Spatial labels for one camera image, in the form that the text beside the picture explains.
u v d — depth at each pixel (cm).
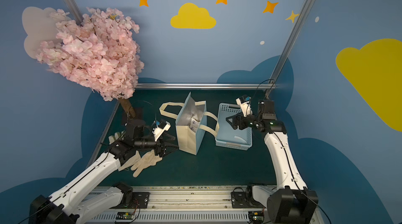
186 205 74
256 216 73
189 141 79
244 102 66
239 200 75
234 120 67
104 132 103
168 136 73
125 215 72
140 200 74
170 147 67
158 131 65
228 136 96
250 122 65
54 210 39
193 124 98
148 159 86
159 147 64
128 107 98
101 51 56
